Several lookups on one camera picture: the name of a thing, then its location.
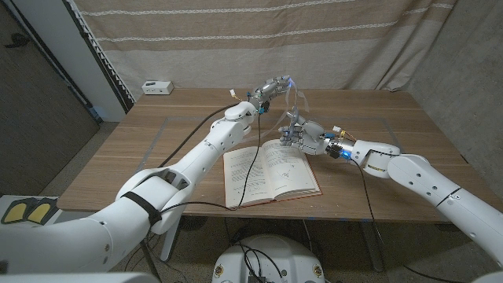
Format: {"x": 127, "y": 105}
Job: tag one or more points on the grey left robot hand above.
{"x": 271, "y": 88}

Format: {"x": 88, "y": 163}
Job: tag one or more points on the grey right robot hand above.
{"x": 310, "y": 137}

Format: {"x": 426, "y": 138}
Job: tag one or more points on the clear tape strip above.
{"x": 288, "y": 98}

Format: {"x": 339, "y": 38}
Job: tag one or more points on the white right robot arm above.
{"x": 432, "y": 184}

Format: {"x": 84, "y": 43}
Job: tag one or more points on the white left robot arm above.
{"x": 204, "y": 153}

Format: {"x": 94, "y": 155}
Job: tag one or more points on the open book with red cover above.
{"x": 283, "y": 177}

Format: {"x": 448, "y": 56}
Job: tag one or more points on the beige striped curtain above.
{"x": 255, "y": 47}

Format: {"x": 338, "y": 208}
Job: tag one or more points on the white power strip box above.
{"x": 157, "y": 87}

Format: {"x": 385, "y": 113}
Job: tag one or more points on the white robot torso base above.
{"x": 283, "y": 259}

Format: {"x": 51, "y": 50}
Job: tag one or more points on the grey metal table leg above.
{"x": 373, "y": 247}
{"x": 169, "y": 245}

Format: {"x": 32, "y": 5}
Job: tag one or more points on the black ribbed round object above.
{"x": 194, "y": 222}

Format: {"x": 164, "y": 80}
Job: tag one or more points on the grey textured backdrop cloth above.
{"x": 463, "y": 78}

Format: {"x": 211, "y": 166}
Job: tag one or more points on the white floor platform board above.
{"x": 70, "y": 216}

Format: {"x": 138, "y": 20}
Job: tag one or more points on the yellow black foot pedal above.
{"x": 15, "y": 212}
{"x": 41, "y": 211}

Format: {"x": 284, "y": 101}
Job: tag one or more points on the black backdrop frame pole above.
{"x": 100, "y": 59}

